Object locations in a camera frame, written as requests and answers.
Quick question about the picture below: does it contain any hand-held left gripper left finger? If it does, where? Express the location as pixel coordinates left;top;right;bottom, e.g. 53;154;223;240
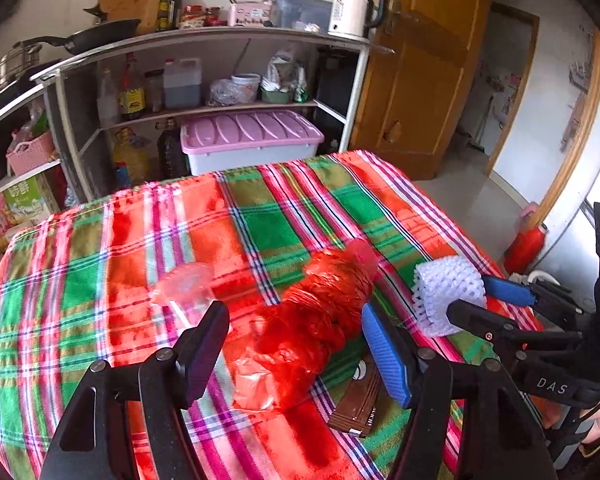
39;301;231;480

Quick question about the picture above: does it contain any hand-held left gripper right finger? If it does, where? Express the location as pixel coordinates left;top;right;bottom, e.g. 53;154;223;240
361;302;558;480

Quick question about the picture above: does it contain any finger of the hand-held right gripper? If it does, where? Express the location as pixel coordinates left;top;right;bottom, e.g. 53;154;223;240
482;275;586;319
446;299;582;354

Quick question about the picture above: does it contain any white foam fruit net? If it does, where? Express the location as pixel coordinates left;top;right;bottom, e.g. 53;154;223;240
412;255;488;337

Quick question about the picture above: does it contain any red plastic bag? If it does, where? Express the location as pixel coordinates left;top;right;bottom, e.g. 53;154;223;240
230;239;376;411

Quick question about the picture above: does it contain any white round bin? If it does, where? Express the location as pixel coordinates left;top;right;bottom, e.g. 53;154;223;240
510;270;556;286

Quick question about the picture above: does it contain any red cylinder bottle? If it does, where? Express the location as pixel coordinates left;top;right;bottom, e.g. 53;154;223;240
502;224;549;275

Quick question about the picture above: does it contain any brown wrapper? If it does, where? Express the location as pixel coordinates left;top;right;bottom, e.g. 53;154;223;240
328;355;386;438

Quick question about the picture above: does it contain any clear plastic cup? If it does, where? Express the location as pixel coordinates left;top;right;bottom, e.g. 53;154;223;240
152;262;216;331

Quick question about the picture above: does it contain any white refrigerator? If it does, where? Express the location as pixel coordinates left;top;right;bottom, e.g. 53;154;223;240
535;160;600;286

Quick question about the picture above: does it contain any plaid tablecloth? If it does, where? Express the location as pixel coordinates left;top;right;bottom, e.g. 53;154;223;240
0;150;561;480

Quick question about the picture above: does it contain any dark oil bottle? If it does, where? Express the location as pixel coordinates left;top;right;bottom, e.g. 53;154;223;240
156;117;188;180

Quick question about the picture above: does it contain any yellow cooking oil bottle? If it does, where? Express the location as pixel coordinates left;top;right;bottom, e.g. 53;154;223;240
111;127;151;186

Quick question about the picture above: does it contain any wooden door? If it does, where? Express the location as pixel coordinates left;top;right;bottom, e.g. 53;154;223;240
350;0;496;181

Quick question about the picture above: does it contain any storage box with pink lid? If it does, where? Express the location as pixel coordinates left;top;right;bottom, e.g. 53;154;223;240
180;109;326;177

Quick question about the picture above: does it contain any green carton box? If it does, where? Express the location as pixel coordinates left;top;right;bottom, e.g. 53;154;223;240
2;174;61;226

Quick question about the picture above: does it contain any black appliance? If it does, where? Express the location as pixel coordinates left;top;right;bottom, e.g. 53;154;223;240
314;47;361;116

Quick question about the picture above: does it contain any clear crumpled plastic bag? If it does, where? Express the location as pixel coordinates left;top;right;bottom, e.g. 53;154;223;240
209;79;241;106

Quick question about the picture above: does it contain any pink plastic basket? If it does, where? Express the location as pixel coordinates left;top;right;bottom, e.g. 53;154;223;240
6;131;56;177

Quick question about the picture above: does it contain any glass jar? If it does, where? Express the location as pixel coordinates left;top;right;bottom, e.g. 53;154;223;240
145;70;165;112

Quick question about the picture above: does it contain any bottle with yellow red label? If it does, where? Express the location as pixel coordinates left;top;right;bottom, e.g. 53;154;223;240
119;52;147;121

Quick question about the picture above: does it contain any green bowl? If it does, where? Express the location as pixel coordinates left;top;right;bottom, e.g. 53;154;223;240
260;87;295;105

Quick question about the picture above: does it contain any plastic jug of dark liquid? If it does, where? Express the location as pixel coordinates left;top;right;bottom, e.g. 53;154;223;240
162;57;202;109

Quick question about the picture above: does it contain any clear plastic bottle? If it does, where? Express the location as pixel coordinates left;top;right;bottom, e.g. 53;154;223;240
97;67;121;126

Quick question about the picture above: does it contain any white plastic tub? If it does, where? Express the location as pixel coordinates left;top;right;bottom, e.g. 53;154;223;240
230;73;261;103

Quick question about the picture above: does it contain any green packet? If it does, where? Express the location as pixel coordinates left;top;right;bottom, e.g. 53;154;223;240
294;67;310;103

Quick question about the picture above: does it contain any white plastic bag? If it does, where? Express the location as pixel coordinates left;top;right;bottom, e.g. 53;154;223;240
266;50;306;92

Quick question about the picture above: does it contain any white electric kettle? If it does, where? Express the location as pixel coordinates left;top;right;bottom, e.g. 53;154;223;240
328;0;388;40

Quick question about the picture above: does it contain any metal kitchen shelf unit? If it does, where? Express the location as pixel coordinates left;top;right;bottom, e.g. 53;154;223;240
0;26;396;211

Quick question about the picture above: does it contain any black stove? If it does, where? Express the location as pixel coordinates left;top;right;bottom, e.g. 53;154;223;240
0;62;61;126

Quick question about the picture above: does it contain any black frying pan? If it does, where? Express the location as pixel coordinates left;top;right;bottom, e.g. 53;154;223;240
15;19;142;56

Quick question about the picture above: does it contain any clear plastic storage container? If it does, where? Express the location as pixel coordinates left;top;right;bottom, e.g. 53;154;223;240
269;0;333;33

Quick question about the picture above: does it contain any pink chopstick holder box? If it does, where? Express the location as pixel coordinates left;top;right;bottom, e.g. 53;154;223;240
217;0;273;27

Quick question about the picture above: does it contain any steel steamer pot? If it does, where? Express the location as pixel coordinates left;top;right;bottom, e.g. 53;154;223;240
0;42;43;93

